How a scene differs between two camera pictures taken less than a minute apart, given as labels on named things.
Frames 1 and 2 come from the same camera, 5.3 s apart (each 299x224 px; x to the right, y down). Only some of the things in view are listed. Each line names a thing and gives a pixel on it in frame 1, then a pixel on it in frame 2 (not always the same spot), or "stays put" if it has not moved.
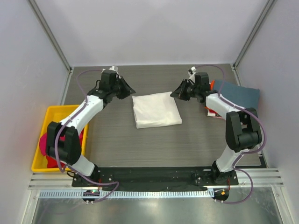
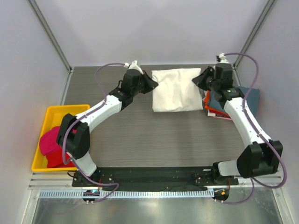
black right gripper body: (185, 88) -> (205, 79)
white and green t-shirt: (156, 109) -> (176, 91)
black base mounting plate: (158, 176) stays put
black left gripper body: (113, 88) -> (136, 90)
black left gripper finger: (124, 88) -> (148, 83)
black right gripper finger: (181, 91) -> (202, 80)
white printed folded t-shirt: (210, 114) stays put
